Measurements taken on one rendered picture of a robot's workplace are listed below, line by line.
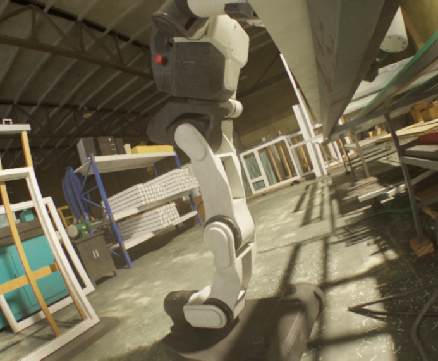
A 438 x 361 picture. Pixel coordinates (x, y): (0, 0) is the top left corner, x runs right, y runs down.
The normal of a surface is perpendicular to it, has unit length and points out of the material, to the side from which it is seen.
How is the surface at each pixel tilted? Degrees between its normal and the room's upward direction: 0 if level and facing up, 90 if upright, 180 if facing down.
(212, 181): 114
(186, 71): 105
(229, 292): 90
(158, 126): 90
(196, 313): 90
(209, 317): 90
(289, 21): 180
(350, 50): 180
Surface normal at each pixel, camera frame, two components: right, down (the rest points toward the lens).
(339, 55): 0.35, 0.94
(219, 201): -0.51, 0.17
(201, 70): -0.37, 0.39
